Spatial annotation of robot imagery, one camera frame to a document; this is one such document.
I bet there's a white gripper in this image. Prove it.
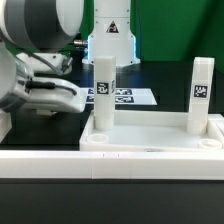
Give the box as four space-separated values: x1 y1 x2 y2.
23 77 87 113

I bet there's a white desk tabletop tray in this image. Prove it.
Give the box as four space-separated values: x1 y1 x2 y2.
79 110 224 152

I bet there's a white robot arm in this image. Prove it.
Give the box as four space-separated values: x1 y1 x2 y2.
0 0 140 113

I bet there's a white left fence block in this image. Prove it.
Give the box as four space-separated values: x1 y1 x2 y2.
0 113 12 143

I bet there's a white front fence bar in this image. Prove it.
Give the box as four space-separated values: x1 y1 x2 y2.
0 150 224 180

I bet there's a fiducial marker sheet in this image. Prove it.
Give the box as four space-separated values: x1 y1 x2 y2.
84 87 158 106

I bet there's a black cable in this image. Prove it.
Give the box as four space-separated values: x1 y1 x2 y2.
72 39 89 48

